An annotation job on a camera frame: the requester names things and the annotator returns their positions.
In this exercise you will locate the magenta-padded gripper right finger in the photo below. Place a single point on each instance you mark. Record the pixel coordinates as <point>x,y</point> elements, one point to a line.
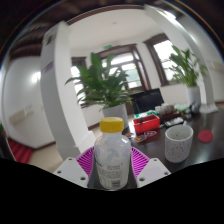
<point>153,170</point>

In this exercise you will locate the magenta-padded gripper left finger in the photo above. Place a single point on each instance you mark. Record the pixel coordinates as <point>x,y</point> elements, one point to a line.
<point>71,170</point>

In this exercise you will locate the yellow-capped clear plastic bottle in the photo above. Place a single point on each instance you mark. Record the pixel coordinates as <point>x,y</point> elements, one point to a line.
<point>112,156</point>

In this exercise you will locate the orange round sticker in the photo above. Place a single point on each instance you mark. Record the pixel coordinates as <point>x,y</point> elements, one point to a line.
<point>140,137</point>

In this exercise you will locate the white speckled mug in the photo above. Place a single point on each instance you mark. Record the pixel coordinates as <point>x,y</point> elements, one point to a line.
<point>178,145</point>

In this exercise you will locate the purple round sticker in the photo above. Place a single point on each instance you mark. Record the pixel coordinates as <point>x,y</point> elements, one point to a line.
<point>150,133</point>

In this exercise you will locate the colourful round sticker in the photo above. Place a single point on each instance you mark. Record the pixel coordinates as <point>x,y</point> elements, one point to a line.
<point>129,135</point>

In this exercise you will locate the red plastic basket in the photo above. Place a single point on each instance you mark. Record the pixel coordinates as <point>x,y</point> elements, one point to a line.
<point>146,124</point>

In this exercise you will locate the black phone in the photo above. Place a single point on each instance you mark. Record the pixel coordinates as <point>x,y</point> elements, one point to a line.
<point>174,121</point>

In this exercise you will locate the red carpeted staircase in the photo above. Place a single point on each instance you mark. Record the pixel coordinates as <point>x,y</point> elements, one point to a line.
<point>20,150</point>

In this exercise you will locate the green box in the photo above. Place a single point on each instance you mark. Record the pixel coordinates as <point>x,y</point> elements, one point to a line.
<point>144,114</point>

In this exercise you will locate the dark tray of tea packets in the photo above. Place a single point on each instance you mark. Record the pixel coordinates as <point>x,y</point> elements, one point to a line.
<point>168,112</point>

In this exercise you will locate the flat round red coaster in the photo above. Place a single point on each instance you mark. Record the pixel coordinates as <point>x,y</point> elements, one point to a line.
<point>205,136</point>

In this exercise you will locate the black chair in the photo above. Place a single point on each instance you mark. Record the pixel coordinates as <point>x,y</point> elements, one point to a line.
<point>146,100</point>

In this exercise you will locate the grey balls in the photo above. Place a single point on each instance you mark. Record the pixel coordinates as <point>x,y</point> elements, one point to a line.
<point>192,110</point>

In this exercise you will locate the green plant in white pot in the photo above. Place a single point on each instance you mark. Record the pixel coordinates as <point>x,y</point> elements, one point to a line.
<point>101,85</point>
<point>188,70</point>

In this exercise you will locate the brown framed window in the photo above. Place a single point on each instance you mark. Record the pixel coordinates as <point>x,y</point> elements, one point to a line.
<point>163,56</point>
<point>78,75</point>

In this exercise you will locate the brown wooden double door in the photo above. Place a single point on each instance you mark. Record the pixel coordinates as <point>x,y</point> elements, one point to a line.
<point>130,66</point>

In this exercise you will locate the green exit sign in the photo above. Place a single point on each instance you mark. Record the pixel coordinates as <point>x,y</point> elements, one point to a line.
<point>107,47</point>

